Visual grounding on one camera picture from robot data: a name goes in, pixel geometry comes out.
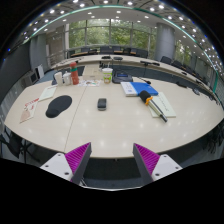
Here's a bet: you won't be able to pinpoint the white cardboard box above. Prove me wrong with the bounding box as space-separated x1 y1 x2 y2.
82 68 104 81

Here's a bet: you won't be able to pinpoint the recessed ceiling lights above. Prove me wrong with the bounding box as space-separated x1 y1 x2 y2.
19 0 222 68

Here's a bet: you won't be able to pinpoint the black mouse pad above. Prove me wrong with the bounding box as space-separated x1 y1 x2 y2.
45 94 73 119

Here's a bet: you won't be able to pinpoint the pale green booklet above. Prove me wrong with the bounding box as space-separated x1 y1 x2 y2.
148 92 177 119

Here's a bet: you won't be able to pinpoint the black desk microphone unit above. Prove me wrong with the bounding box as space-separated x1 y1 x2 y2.
111 69 134 84

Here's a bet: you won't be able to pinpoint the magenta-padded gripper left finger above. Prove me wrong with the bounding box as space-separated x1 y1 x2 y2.
39 142 93 186

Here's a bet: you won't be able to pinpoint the stacked white paper cups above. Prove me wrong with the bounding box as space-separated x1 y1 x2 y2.
53 71 64 87

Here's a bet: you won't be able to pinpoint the printed paper drink cup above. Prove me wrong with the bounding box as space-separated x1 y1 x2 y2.
101 67 114 84

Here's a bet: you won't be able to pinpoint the long curved conference desk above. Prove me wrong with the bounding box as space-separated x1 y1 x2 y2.
49 54 218 98

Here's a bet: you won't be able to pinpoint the black computer mouse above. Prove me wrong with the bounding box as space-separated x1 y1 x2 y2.
97 97 108 112

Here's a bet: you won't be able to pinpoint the white monitor on floor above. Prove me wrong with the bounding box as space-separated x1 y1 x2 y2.
29 64 45 84

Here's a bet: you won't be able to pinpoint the white booklet with red heading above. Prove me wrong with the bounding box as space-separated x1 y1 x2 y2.
38 85 58 102

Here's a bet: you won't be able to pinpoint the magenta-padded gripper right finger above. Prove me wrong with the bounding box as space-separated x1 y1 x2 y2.
132 143 184 186

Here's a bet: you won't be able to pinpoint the colourful printed leaflet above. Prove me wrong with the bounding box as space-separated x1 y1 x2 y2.
78 79 102 88

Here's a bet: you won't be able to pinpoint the row of dark office chairs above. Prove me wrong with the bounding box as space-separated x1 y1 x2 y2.
68 45 204 78

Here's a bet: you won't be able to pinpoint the white lidded mug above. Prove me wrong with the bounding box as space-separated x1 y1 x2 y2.
62 71 73 86

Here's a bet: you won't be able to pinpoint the red bottle with green band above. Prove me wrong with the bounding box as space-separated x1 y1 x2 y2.
69 61 80 86

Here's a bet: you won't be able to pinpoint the red and white brochure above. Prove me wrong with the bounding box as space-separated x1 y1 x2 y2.
19 97 40 124

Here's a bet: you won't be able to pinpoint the black microphone with orange ring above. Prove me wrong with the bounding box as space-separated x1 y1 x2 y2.
138 90 169 123

